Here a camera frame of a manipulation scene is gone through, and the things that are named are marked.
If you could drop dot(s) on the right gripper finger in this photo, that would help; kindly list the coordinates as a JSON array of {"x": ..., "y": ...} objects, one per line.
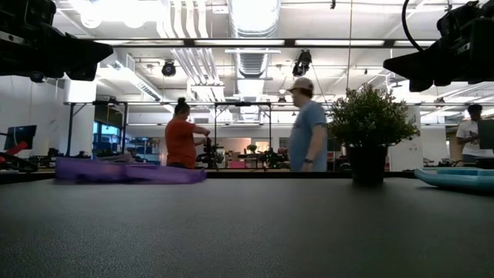
[
  {"x": 420, "y": 85},
  {"x": 417, "y": 63}
]

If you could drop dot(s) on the light blue calculator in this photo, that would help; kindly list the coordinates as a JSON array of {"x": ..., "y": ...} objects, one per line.
[{"x": 451, "y": 179}]

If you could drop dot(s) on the black overhead crossbar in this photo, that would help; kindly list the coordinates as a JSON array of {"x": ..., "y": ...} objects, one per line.
[{"x": 189, "y": 43}]

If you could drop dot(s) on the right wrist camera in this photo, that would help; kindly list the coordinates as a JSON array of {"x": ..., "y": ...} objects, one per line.
[{"x": 455, "y": 19}]

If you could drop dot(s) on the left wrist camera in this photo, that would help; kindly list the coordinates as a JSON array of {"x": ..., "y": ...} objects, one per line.
[{"x": 38, "y": 11}]

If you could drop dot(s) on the black ceiling spotlight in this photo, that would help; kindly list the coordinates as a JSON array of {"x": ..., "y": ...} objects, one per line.
[
  {"x": 168, "y": 68},
  {"x": 302, "y": 62},
  {"x": 38, "y": 78}
]

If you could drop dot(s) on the black stand frame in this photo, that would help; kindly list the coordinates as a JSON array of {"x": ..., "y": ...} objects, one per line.
[{"x": 243, "y": 103}]

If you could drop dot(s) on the purple plastic pencil box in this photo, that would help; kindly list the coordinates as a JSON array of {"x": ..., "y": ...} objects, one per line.
[{"x": 154, "y": 175}]

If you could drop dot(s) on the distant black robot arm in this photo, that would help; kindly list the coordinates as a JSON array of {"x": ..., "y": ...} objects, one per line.
[
  {"x": 272, "y": 158},
  {"x": 210, "y": 154}
]

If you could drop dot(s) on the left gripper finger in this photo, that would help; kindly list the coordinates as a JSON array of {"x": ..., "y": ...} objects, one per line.
[
  {"x": 81, "y": 72},
  {"x": 85, "y": 50}
]

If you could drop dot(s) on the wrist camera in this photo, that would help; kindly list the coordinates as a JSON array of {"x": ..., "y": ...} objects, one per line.
[
  {"x": 455, "y": 19},
  {"x": 38, "y": 11}
]

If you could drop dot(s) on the small dark monitor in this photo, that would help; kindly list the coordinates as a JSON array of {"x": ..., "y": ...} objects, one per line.
[{"x": 21, "y": 135}]

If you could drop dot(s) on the silver ventilation duct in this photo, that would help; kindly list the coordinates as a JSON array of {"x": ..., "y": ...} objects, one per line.
[{"x": 252, "y": 62}]

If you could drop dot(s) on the potted green plant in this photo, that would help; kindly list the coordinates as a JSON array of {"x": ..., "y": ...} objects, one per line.
[{"x": 368, "y": 116}]

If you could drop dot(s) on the black table mat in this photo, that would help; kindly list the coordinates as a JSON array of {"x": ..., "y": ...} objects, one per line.
[{"x": 193, "y": 231}]

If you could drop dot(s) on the person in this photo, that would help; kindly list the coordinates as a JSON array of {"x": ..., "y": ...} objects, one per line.
[
  {"x": 306, "y": 131},
  {"x": 467, "y": 133},
  {"x": 179, "y": 143}
]

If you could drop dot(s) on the dark laptop screen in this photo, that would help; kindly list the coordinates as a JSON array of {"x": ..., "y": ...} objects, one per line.
[{"x": 487, "y": 135}]

